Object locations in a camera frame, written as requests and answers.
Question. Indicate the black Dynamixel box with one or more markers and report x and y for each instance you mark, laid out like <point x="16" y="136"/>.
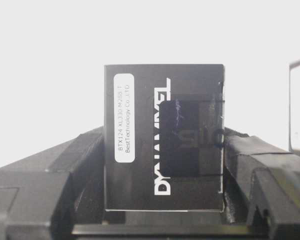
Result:
<point x="164" y="137"/>

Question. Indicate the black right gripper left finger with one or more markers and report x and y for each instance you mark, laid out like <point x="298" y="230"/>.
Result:
<point x="42" y="196"/>

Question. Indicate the transparent plastic piece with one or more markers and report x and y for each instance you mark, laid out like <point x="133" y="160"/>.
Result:
<point x="294" y="107"/>

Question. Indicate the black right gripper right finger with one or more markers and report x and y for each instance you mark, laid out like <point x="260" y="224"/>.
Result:
<point x="268" y="181"/>

